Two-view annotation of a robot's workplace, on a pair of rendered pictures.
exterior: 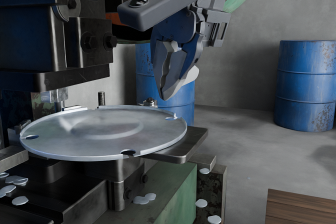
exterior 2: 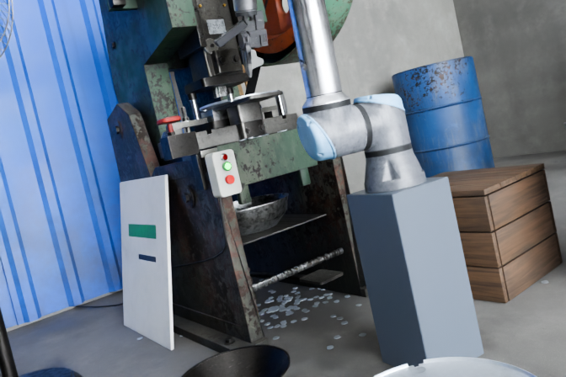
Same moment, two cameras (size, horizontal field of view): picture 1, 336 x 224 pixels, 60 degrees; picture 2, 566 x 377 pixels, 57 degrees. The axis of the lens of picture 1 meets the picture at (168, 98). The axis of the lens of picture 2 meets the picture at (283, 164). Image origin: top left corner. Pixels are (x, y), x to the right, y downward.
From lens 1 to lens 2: 1.43 m
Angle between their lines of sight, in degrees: 33
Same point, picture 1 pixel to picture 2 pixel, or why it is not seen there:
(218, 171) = not seen: hidden behind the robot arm
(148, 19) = (221, 42)
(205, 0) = (251, 27)
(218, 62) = (550, 81)
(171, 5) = (230, 34)
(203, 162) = not seen: hidden behind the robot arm
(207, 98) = (546, 141)
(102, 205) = (237, 136)
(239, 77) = not seen: outside the picture
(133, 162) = (250, 115)
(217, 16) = (256, 32)
